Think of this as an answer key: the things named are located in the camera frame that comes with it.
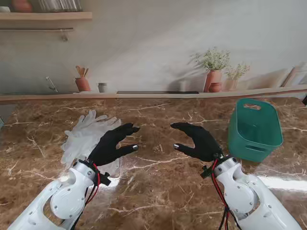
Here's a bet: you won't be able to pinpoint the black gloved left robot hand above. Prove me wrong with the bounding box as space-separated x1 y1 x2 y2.
87 123 141 167

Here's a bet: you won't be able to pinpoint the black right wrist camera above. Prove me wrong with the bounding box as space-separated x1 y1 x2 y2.
201 164 215 179

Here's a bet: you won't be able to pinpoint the teal plastic basket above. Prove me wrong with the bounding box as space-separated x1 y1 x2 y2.
227 98 283 163

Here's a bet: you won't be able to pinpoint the metal wall rail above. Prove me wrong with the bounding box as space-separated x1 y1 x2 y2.
0 27 74 41

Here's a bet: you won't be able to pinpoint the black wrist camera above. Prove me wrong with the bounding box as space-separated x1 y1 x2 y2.
201 164 215 179
97 171 112 186

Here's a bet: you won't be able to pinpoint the wooden wall shelf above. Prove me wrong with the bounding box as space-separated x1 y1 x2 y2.
0 11 93 21

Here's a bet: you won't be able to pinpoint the terracotta utensil pot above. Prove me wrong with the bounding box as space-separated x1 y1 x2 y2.
74 66 92 92

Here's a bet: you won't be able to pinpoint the red black left arm cable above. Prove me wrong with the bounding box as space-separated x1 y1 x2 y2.
71 162 101 230

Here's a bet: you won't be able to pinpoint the wooden counter ledge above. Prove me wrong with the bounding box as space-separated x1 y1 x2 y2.
0 85 307 102

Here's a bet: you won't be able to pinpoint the red black right arm cable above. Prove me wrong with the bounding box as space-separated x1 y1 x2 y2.
211 159 240 230

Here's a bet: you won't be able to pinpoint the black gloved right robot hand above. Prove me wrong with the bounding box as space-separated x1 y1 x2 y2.
170 122 224 162

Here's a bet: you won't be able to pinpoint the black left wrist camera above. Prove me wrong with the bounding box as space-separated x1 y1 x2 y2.
97 171 112 186

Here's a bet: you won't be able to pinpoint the red-brown pot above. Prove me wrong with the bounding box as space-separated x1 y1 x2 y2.
11 0 33 13

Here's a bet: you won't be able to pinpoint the red black arm cable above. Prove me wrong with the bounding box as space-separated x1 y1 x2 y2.
211 159 240 230
71 162 101 230

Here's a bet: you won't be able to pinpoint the leaning wooden cutting boards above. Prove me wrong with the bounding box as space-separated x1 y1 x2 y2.
280 67 307 87

